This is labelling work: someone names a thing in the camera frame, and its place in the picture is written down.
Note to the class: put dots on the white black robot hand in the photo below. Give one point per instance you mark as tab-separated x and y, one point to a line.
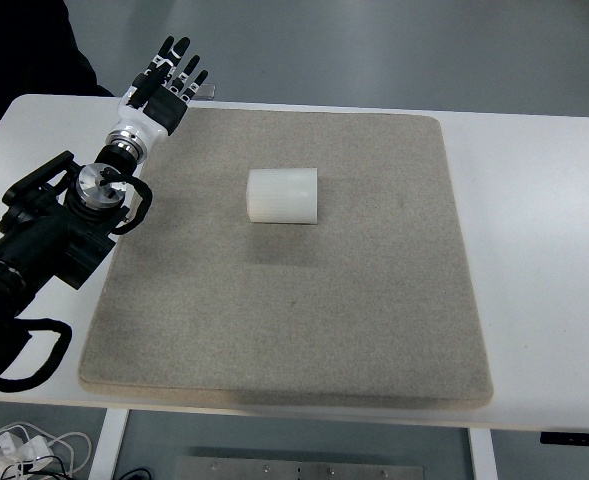
141	117

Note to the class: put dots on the white cup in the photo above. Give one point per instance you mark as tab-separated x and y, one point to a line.
284	195

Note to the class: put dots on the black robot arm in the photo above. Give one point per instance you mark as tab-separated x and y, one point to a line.
39	235

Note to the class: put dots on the small silver metal object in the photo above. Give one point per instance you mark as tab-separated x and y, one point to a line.
209	91

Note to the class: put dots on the person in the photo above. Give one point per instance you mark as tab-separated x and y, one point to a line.
19	45

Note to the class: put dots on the grey-brown felt mat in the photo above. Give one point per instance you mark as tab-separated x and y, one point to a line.
294	310

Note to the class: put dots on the white table leg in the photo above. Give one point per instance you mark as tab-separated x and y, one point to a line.
484	455
106	445

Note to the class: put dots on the white power strip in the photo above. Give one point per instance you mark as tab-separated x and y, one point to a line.
11	447

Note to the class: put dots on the grey metal plate with screws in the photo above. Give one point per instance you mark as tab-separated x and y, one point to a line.
299	469

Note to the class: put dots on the black table control panel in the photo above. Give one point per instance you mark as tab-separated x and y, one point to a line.
574	438

